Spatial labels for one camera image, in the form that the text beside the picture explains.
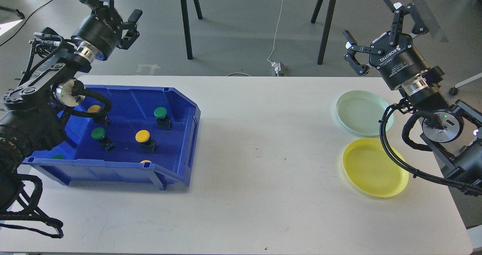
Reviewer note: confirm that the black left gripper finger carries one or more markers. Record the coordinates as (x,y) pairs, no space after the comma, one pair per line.
(135,16)

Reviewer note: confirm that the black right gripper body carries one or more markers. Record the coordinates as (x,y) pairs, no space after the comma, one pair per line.
(399,63)

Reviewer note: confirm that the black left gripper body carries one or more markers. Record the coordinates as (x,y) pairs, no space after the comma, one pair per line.
(104,30)

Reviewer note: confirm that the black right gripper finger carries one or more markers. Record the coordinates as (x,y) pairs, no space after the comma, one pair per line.
(352,48)
(399,11)

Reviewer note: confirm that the green push button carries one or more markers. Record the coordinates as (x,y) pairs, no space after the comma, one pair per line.
(163,121)
(100,135)

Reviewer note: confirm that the yellow push button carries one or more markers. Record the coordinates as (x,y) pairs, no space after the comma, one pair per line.
(143,137)
(103,121)

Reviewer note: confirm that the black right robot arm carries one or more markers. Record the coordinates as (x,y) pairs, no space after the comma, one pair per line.
(433,121)

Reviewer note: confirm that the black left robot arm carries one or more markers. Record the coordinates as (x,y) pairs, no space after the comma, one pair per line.
(38,109)

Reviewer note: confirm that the light green plate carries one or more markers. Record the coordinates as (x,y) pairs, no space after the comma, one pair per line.
(360,111)

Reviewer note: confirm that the yellow plate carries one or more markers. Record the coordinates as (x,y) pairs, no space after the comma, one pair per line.
(371,170)

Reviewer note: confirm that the green button bin corner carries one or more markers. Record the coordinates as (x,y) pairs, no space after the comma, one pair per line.
(58,157)

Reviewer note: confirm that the right black stand legs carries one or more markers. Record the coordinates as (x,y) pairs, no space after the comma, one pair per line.
(327,26)

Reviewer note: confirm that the white chair base with wheels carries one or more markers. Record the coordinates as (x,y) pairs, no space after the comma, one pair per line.
(453,91)

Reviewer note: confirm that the white power adapter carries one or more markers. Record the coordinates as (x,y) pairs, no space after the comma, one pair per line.
(279,69)

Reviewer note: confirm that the blue plastic bin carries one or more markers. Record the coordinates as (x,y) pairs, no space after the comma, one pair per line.
(132,111)

